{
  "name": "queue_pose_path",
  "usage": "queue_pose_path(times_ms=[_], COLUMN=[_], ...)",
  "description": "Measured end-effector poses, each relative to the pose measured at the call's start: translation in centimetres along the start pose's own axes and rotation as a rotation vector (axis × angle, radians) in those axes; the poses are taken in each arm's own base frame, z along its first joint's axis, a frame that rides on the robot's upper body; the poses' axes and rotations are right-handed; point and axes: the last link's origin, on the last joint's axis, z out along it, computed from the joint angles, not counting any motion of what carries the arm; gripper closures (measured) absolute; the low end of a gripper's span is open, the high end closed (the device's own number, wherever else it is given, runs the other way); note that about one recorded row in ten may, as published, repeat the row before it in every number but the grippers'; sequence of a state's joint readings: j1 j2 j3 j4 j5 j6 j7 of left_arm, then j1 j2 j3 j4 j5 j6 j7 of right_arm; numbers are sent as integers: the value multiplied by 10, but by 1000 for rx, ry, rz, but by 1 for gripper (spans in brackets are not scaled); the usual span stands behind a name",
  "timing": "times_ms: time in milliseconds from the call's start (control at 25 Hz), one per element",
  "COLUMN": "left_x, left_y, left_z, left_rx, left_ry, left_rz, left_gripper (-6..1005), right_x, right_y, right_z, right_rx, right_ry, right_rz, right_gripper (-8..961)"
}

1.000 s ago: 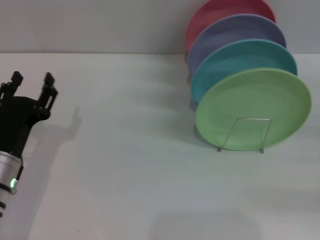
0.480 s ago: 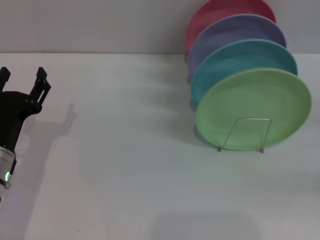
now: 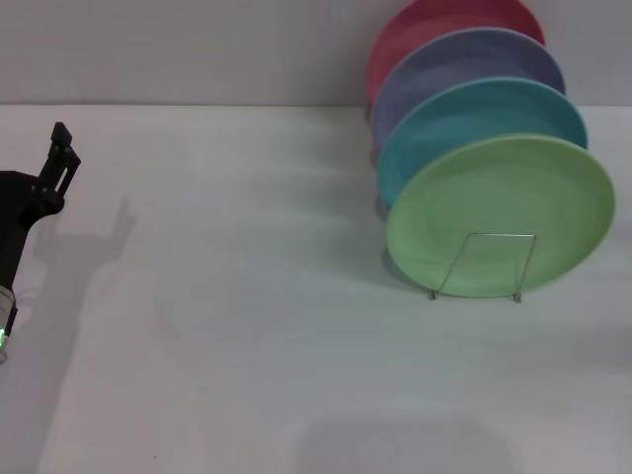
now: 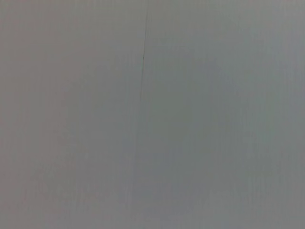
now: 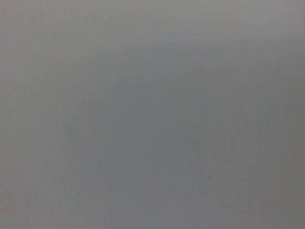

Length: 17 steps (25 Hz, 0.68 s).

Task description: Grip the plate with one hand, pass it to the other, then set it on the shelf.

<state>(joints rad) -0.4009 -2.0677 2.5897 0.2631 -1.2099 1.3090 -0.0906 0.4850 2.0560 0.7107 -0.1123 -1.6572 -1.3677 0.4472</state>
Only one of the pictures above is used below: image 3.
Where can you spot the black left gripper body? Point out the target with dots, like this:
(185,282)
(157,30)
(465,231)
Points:
(15,217)

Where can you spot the purple plate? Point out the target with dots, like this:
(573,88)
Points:
(469,59)

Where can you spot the red plate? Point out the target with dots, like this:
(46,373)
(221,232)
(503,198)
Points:
(419,29)

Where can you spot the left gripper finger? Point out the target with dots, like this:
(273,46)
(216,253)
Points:
(56,173)

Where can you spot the green plate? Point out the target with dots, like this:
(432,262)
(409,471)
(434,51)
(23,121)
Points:
(494,207)

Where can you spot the blue plate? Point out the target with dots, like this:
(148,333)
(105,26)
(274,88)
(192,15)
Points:
(444,128)

